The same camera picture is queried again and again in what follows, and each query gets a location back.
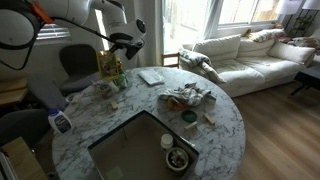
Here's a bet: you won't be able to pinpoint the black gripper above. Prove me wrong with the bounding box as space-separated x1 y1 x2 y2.
108 32 146 61

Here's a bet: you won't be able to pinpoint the yellow dog picture book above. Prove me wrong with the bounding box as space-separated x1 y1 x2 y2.
95 49 120 82

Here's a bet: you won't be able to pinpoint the dark blue storage box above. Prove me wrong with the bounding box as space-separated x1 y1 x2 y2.
88 109 200 180

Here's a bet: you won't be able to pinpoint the brown cardboard box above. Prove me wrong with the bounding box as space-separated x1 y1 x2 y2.
0 136 48 180

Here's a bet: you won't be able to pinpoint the white curtain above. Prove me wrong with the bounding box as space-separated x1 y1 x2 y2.
99 0 164 70

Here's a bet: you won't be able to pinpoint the dark office chair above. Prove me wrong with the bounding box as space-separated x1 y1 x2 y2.
28 44 101 111

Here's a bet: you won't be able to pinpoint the white cup dark contents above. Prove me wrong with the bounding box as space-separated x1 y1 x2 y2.
94 79 118 99

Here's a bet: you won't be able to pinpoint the wooden chair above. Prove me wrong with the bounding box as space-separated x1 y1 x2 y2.
160 52 181 69

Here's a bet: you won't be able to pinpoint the white window blinds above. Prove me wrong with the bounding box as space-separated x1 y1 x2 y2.
35 23 73 42

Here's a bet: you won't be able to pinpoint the orange object under cloth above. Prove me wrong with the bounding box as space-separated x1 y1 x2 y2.
166 96 184 111

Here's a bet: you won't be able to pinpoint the striped crumpled cloth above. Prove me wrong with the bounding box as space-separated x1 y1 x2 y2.
158 82 217 108

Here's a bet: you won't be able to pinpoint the grey white throw blanket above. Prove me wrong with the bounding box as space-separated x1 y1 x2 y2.
178 49 228 84

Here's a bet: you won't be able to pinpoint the white bottle blue label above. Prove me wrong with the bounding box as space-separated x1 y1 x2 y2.
47 108 74 135

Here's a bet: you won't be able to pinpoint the small green bowl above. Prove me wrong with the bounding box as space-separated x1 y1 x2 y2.
181 109 198 124

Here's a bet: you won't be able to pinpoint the white sofa back cushion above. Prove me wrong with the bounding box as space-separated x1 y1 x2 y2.
267 40 316 66
193 34 242 63
237 38 276 59

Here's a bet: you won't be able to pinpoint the wooden bench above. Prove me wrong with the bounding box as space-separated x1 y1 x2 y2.
0 78 29 106

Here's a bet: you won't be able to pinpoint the grey chair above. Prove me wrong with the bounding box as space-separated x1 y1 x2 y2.
0 109 51 148

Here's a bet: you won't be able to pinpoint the round ceramic bowl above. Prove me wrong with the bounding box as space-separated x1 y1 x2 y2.
165 146 190 173

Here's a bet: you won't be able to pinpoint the white sofa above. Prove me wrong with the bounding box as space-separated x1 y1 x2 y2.
181 31 317 99

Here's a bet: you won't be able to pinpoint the floral pillow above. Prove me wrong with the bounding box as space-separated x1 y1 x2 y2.
249 28 287 43
288 35 320 51

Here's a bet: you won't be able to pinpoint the white lampshade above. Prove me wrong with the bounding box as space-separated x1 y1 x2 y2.
301 0 320 11
278 0 303 16

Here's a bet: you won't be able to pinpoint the black plant stand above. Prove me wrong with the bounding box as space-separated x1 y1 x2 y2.
288 9 316 38

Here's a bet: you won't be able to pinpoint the black coffee table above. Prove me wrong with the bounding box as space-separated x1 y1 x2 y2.
290 64 320 97

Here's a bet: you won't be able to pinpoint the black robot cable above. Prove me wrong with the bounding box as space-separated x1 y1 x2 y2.
0 16 116 72

